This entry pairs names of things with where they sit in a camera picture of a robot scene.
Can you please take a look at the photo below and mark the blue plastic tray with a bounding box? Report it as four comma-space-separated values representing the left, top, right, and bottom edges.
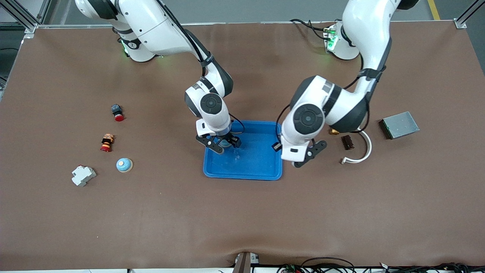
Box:
203, 120, 283, 181

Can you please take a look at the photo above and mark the brown table mat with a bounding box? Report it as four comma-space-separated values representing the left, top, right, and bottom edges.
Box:
0, 22, 485, 270

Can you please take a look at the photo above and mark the silver metal module box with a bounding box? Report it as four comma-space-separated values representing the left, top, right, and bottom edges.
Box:
379, 111, 420, 140

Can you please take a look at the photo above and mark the red emergency button orange body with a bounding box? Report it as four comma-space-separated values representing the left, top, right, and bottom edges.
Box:
100, 133, 115, 153

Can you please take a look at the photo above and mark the white circuit breaker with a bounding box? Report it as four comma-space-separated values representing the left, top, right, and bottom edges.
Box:
72, 165, 97, 187

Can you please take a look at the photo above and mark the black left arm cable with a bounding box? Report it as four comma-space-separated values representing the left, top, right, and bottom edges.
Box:
276, 38, 393, 134

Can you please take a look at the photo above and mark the white curved plastic bracket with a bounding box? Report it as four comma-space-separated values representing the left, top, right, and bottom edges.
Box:
341, 129, 372, 165

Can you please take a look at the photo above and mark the black looped cable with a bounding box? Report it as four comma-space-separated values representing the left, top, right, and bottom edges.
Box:
301, 257, 357, 273

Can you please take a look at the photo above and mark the aluminium profile bracket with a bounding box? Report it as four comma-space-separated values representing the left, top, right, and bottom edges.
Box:
232, 252, 260, 273

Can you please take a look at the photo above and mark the black base cable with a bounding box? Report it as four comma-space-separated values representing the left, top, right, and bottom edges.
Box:
290, 18, 330, 41

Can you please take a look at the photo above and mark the black cable bundle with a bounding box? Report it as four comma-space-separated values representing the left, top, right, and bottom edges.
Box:
379, 262, 485, 273

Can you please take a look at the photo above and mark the aluminium frame corner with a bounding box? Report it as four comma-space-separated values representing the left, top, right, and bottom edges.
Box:
455, 0, 485, 29
0, 0, 53, 38

